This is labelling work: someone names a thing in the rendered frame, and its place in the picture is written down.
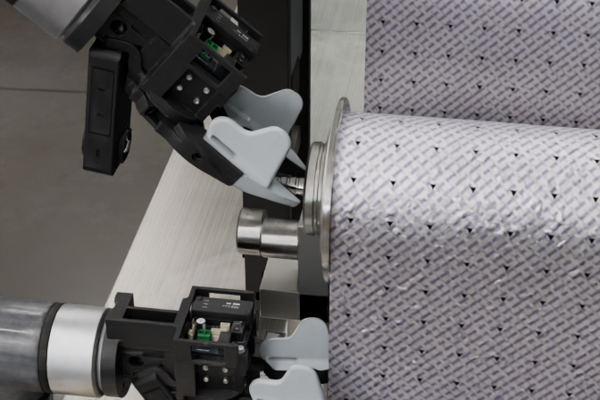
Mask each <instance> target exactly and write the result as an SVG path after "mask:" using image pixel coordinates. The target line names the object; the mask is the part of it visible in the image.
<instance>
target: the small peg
mask: <svg viewBox="0 0 600 400"><path fill-rule="evenodd" d="M274 179H275V180H277V181H279V182H281V183H282V184H283V185H285V186H286V187H287V188H288V189H289V190H290V191H291V192H292V193H294V194H298V195H300V196H303V195H304V178H303V177H300V178H298V177H289V176H281V177H280V176H279V175H276V176H275V177H274Z"/></svg>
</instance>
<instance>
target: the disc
mask: <svg viewBox="0 0 600 400"><path fill-rule="evenodd" d="M346 111H350V112H351V109H350V103H349V100H348V99H347V97H345V96H342V97H341V98H340V99H339V100H338V103H337V108H336V111H335V115H334V120H333V124H332V130H331V135H330V142H329V154H328V161H327V170H326V179H325V189H324V202H323V216H322V241H321V256H322V272H323V278H324V280H325V282H326V283H327V284H329V272H330V224H331V206H332V194H333V183H334V173H335V165H336V157H337V150H338V139H339V133H340V129H341V124H342V120H343V117H344V114H345V112H346Z"/></svg>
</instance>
